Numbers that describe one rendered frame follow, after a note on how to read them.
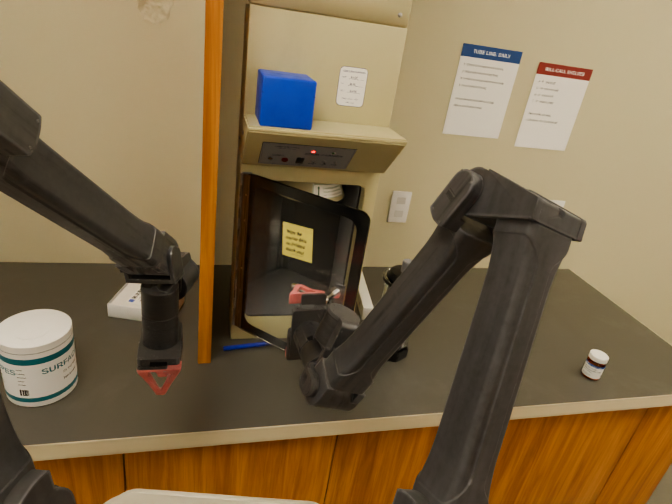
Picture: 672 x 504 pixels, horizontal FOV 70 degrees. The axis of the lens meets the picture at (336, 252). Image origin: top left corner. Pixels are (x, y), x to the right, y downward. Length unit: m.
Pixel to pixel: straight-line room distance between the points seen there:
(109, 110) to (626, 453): 1.78
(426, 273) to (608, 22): 1.43
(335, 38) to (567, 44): 0.97
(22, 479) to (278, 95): 0.69
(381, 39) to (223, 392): 0.82
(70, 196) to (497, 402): 0.48
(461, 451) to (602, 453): 1.19
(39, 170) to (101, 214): 0.11
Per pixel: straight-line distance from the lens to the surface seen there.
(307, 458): 1.20
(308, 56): 1.04
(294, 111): 0.94
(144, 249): 0.71
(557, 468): 1.63
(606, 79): 1.96
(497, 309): 0.51
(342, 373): 0.71
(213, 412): 1.09
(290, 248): 1.03
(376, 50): 1.08
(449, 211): 0.56
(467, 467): 0.52
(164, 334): 0.82
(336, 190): 1.16
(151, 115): 1.49
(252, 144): 0.97
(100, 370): 1.22
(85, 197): 0.60
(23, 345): 1.07
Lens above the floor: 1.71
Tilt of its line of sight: 26 degrees down
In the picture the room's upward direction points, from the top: 9 degrees clockwise
